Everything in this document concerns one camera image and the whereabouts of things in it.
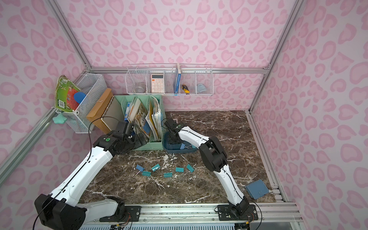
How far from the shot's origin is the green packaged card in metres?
0.68

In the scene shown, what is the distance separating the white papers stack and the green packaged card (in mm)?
360

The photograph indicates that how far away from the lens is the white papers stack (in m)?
0.86
